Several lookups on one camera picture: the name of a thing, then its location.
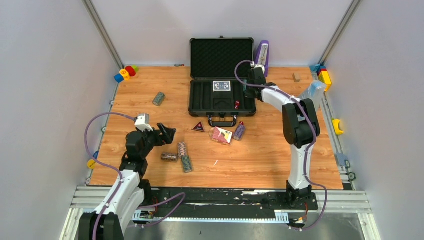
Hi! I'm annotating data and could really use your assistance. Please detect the pink poker chip stack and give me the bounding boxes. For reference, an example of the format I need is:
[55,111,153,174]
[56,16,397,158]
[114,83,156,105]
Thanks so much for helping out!
[177,141,188,158]

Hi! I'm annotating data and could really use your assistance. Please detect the grey-green poker chip stack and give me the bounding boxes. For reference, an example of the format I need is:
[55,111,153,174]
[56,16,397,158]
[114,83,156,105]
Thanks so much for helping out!
[152,92,166,107]

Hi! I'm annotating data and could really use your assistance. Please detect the black poker set case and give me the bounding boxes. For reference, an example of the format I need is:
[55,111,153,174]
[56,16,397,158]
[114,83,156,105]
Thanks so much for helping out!
[188,37,257,128]

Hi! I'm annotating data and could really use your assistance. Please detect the red playing card deck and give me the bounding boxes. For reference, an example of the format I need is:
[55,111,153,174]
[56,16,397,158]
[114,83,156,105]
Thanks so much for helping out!
[209,127,234,145]

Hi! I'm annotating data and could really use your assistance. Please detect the purple poker chip stack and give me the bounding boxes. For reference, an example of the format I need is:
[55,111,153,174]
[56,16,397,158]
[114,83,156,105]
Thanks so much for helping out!
[233,123,246,141]

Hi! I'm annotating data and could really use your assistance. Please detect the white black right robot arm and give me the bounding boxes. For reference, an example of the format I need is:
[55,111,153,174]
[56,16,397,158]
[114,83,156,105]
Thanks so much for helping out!
[245,67,320,209]

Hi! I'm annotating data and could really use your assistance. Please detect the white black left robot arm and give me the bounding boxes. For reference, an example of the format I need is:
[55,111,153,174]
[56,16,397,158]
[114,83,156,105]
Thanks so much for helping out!
[78,123,177,240]

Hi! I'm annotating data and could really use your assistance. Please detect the purple metronome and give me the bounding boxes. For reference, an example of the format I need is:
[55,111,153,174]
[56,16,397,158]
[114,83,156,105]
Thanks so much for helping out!
[254,40,270,77]

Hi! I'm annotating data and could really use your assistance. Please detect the brown poker chip stack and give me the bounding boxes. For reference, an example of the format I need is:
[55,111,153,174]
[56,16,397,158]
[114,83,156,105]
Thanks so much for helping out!
[160,152,179,163]

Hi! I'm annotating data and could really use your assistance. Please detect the red dice in case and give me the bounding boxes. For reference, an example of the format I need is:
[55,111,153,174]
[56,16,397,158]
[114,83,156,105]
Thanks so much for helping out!
[234,100,240,110]

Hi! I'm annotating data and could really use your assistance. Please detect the black triangular all-in button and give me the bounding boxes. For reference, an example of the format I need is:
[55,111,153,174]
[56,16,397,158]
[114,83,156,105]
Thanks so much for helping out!
[192,121,206,133]

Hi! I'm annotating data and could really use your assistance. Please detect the blue playing card deck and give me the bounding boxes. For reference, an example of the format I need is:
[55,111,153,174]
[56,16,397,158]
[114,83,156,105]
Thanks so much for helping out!
[212,80,232,92]

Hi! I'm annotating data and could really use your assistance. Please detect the dark green poker chip stack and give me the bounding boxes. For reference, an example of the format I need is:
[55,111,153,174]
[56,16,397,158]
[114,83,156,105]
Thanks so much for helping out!
[181,155,193,173]

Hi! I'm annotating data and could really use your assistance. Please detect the small wooden block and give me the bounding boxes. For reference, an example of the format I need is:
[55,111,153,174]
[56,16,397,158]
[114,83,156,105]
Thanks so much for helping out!
[292,72,301,83]

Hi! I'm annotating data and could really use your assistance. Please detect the clear plastic bag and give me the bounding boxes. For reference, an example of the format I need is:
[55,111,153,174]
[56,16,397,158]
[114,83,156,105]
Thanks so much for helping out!
[298,80,327,111]

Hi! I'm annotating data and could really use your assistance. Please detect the colourful toy brick stack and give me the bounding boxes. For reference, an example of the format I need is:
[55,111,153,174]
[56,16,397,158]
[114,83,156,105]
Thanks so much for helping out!
[309,64,332,92]

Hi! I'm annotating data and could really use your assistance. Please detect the colourful round toy blocks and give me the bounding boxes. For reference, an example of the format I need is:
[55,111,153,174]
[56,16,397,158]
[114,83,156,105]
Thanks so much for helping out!
[114,65,140,83]

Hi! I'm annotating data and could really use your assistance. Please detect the yellow round tag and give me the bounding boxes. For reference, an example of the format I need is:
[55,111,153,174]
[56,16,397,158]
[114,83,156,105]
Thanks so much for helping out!
[86,159,97,170]

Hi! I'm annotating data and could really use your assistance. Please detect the yellow curved toy piece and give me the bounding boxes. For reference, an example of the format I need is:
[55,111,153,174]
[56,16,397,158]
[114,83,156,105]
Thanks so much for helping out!
[331,118,344,136]

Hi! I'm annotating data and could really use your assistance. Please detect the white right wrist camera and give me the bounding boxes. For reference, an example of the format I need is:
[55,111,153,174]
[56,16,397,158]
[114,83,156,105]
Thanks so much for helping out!
[250,61,266,75]

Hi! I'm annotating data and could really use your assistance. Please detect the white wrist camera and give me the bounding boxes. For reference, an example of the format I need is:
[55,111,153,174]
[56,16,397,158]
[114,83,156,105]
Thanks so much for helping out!
[134,113,154,132]
[250,61,266,75]

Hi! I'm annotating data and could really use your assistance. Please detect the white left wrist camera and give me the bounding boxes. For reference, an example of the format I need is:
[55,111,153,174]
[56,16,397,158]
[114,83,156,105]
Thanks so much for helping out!
[134,113,154,132]

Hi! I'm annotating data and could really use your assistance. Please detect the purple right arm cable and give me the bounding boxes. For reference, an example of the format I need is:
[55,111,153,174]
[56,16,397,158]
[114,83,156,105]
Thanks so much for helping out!
[234,59,329,232]

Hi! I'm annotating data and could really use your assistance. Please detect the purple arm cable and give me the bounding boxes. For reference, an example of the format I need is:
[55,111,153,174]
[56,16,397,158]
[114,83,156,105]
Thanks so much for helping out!
[234,59,329,232]
[83,111,186,240]

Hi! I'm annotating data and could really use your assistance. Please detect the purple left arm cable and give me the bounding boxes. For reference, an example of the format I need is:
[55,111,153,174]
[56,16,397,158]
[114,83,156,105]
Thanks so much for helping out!
[83,111,186,240]

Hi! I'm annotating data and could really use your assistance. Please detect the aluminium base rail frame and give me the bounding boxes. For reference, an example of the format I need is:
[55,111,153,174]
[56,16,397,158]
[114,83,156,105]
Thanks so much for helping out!
[59,186,382,240]

